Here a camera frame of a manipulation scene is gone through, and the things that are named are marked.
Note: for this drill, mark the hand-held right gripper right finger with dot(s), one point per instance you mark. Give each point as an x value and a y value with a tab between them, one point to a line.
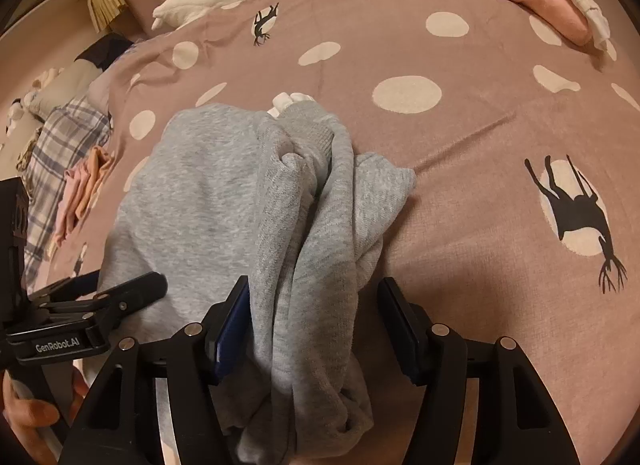
397	335

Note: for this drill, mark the person's left hand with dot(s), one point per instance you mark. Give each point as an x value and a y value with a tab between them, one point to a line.
30	415

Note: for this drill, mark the grey sweatshirt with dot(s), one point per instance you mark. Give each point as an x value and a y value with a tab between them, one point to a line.
210	195

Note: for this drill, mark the yellow straw tassel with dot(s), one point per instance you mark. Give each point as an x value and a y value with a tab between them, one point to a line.
105	0

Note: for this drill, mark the plaid cloth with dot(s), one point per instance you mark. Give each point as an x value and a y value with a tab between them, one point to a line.
60	145

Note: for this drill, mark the small plush toys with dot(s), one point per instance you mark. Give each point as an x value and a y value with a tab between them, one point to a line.
22	105

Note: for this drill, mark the pink polka dot bed sheet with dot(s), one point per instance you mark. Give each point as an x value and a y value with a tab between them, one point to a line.
475	120

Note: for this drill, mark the small white cloth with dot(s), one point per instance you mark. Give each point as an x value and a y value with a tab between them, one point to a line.
290	101

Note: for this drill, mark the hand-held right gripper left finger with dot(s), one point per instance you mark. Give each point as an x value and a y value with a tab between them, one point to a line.
232	330

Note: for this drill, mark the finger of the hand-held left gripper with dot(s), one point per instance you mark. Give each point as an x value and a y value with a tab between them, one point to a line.
130	292
75	287

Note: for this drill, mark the stack of pink clothes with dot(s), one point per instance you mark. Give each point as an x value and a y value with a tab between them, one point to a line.
82	185

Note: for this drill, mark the white pillow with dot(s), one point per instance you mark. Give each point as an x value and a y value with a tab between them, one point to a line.
65	82

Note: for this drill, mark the dark cloth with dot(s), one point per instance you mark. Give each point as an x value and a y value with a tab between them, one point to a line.
107	50

